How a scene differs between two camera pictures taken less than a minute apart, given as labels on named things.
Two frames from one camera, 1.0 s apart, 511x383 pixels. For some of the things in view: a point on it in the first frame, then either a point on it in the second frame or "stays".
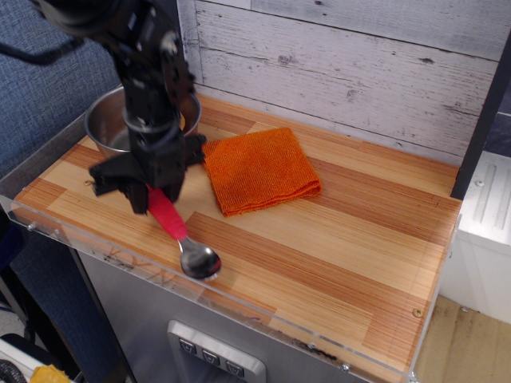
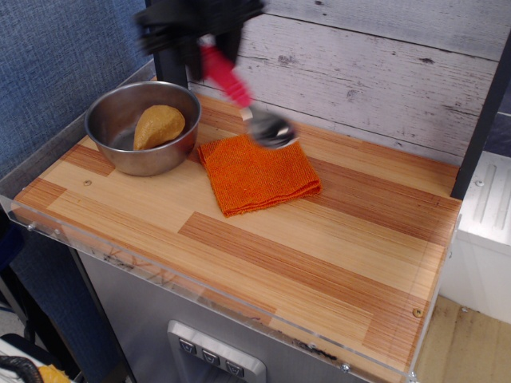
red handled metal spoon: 199,260 → 265,128
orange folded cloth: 258,170 stays
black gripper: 152,164 → 167,23
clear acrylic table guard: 338,242 stays
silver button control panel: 200,357 stays
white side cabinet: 478,274 stays
